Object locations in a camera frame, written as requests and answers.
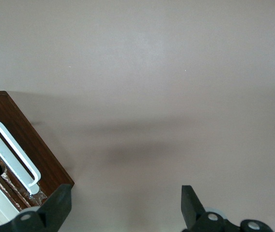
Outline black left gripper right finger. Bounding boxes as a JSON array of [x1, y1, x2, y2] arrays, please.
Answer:
[[181, 185, 273, 232]]

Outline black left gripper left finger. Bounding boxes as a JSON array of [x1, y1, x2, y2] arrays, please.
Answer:
[[0, 183, 72, 232]]

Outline white drawer handle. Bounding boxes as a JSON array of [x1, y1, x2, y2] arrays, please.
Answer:
[[0, 117, 42, 195]]

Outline brown wooden drawer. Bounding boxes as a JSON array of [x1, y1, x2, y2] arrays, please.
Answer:
[[0, 91, 75, 211]]

